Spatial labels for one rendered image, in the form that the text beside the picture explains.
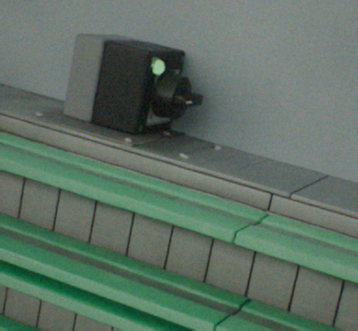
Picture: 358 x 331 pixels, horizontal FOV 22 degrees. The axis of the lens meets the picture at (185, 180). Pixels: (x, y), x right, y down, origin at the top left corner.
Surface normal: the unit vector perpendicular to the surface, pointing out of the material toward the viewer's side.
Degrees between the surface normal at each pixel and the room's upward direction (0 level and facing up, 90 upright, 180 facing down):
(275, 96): 0
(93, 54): 0
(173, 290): 90
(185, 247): 0
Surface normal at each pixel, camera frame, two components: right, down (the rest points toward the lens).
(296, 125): -0.40, 0.13
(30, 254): 0.19, -0.96
